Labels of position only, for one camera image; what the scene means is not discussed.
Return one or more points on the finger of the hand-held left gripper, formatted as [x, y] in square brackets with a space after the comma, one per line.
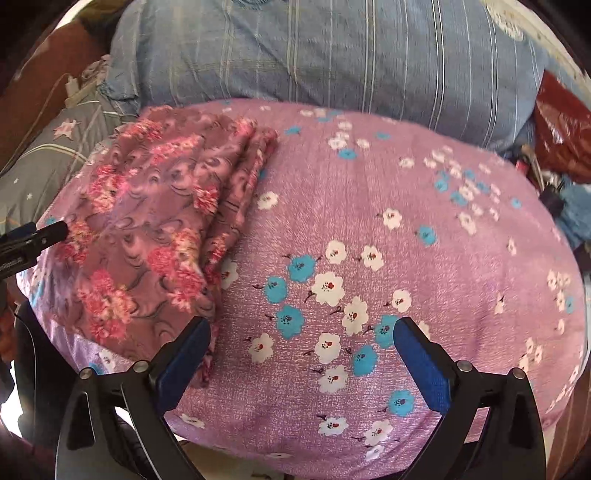
[41, 235]

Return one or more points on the blue plaid pillow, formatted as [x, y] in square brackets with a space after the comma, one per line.
[323, 60]

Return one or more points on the white charger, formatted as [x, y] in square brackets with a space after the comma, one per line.
[74, 87]

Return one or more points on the red plastic bag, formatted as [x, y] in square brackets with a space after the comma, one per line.
[565, 124]

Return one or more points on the white lace cloth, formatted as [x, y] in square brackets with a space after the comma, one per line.
[505, 21]

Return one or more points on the purple floral pillow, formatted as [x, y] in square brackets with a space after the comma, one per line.
[369, 221]

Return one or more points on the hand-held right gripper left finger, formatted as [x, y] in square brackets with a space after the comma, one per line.
[184, 360]

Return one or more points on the grey star-print bedsheet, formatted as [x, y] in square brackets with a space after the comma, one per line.
[41, 157]

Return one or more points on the pink floral garment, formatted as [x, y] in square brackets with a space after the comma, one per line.
[152, 221]

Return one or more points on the blue fluffy cloth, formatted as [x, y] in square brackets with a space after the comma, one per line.
[575, 217]

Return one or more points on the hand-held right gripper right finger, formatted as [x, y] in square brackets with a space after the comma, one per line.
[425, 364]

